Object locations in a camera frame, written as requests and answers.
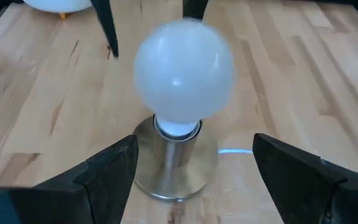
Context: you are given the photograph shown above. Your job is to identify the white round dome object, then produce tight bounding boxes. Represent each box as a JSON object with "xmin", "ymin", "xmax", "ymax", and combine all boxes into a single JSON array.
[{"xmin": 22, "ymin": 0, "xmax": 93, "ymax": 21}]

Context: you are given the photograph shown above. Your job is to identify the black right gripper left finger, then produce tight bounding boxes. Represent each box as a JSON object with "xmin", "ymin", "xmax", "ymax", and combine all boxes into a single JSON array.
[{"xmin": 0, "ymin": 134, "xmax": 139, "ymax": 224}]

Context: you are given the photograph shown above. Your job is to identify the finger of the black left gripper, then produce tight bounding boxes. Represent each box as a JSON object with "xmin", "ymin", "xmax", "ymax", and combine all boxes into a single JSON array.
[
  {"xmin": 183, "ymin": 0, "xmax": 209, "ymax": 21},
  {"xmin": 90, "ymin": 0, "xmax": 119, "ymax": 58}
]

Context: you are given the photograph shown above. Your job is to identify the white frosted lightbulb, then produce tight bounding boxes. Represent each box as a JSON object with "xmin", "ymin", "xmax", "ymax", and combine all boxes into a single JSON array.
[{"xmin": 133, "ymin": 17, "xmax": 236, "ymax": 138}]

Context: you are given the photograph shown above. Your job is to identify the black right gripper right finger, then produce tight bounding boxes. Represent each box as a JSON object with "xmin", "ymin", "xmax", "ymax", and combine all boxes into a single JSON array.
[{"xmin": 252, "ymin": 133, "xmax": 358, "ymax": 224}]

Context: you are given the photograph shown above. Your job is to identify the white lamp power cable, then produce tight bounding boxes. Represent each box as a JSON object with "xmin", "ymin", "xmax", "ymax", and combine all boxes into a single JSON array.
[{"xmin": 218, "ymin": 148, "xmax": 254, "ymax": 156}]

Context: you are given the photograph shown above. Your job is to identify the brushed metal lamp base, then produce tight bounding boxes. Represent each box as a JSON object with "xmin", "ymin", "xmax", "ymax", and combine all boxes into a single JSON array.
[{"xmin": 132, "ymin": 114, "xmax": 219, "ymax": 202}]

